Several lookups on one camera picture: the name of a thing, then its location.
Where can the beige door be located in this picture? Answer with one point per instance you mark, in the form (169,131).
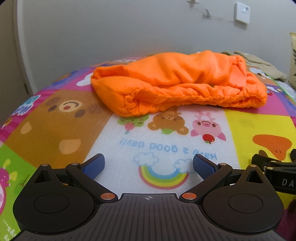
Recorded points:
(17,83)

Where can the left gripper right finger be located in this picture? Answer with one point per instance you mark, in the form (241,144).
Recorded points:
(213,175)

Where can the beige folded cloth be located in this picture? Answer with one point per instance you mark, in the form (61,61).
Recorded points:
(264,66)

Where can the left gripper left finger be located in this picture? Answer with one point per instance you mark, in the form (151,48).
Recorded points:
(85,174)

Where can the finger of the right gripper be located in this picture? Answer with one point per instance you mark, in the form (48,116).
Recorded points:
(263,162)

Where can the white wall socket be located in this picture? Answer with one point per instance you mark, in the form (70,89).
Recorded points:
(193,1)

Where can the orange fleece garment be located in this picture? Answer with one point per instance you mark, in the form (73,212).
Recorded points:
(159,82)

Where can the cream tote bag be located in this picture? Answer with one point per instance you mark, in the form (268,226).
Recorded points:
(292,76)

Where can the colourful cartoon play mat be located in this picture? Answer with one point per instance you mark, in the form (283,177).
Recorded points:
(66,122)

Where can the white wall box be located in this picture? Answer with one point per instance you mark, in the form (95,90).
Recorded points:
(242,13)

